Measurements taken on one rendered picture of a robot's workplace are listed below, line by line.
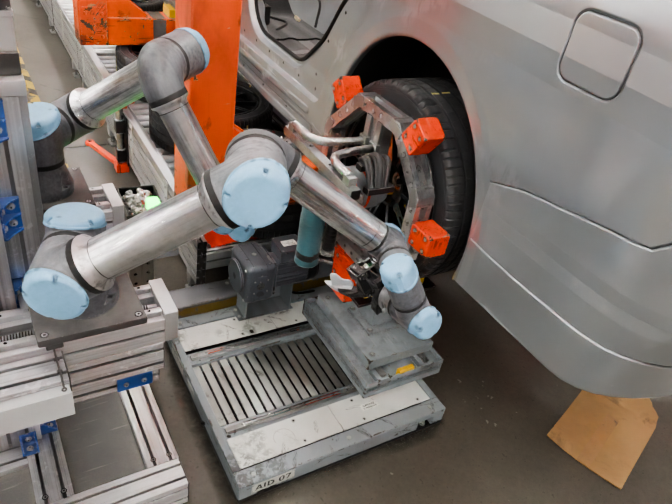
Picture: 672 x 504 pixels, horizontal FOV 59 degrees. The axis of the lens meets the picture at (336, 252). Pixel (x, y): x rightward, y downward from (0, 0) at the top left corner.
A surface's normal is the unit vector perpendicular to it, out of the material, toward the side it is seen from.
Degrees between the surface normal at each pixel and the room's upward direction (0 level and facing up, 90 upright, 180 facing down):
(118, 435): 0
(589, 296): 90
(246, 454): 0
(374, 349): 0
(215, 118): 90
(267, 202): 86
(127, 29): 90
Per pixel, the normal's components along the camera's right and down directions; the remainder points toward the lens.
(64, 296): 0.01, 0.64
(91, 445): 0.16, -0.81
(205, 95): 0.49, 0.56
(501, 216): -0.86, 0.17
